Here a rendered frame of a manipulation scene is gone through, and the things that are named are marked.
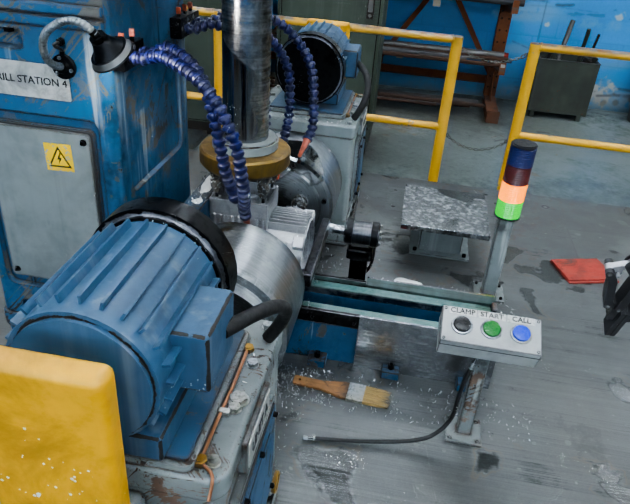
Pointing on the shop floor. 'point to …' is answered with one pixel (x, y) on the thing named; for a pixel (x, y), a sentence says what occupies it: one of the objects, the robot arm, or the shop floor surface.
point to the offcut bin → (564, 81)
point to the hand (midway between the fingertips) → (617, 317)
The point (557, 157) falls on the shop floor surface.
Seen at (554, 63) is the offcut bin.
